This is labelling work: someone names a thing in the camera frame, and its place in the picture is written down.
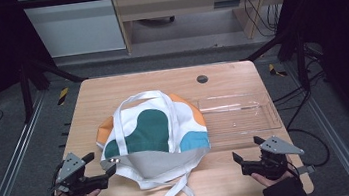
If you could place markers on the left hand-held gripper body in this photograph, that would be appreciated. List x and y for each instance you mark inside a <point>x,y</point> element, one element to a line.
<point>70,168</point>

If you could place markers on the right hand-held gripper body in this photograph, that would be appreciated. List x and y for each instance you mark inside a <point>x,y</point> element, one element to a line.
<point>277,147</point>

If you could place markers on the white tote bag coloured blobs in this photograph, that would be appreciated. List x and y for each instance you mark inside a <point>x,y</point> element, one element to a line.
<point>153,131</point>

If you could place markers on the person's right hand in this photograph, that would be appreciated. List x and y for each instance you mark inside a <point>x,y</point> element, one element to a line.
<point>273,181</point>

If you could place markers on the clear plastic tray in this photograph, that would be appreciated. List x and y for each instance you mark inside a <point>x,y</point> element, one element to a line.
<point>242,120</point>

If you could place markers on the yellow black hazard tape piece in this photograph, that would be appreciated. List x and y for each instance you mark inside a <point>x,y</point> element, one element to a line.
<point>275,70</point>
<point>63,96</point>

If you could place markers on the dark round table grommet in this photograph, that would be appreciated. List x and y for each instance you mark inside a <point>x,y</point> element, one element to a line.
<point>202,79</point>

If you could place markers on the white cabinet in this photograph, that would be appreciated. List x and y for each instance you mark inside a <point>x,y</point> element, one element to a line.
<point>76,26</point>

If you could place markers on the light wooden desk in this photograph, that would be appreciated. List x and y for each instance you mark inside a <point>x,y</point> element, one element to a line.
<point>177,2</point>

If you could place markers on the black metal frame post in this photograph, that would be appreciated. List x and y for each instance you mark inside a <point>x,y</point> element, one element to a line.
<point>26,92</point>
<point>301,62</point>

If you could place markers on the black diagonal frame strut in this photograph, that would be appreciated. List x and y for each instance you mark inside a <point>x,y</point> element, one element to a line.
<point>58,71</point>
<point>267,46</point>

